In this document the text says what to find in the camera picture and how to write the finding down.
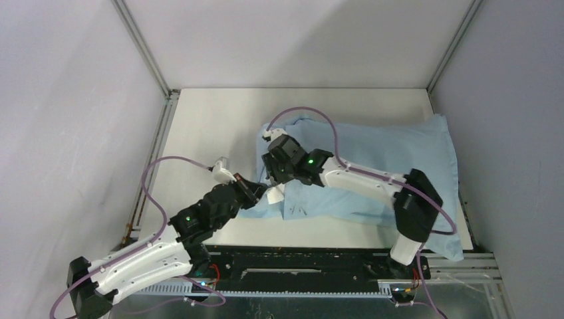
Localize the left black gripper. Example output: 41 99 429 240
213 173 267 230

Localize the white pillow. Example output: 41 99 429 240
265 184 285 205

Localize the light blue pillowcase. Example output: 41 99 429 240
239 113 464 263

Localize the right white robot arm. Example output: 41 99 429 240
261 129 442 278

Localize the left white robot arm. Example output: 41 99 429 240
67 174 268 318

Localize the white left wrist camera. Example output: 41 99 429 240
211 157 235 184

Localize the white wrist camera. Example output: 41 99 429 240
211 157 235 184
261 128 287 142

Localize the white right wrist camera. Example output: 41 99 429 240
261 128 287 142

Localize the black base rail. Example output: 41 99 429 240
188 245 431 295

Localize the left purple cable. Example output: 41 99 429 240
49 156 226 319

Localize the purple cable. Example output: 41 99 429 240
266 106 458 319
49 156 226 319

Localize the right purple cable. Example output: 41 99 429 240
266 106 458 319

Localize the aluminium frame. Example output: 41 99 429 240
90 88 516 319

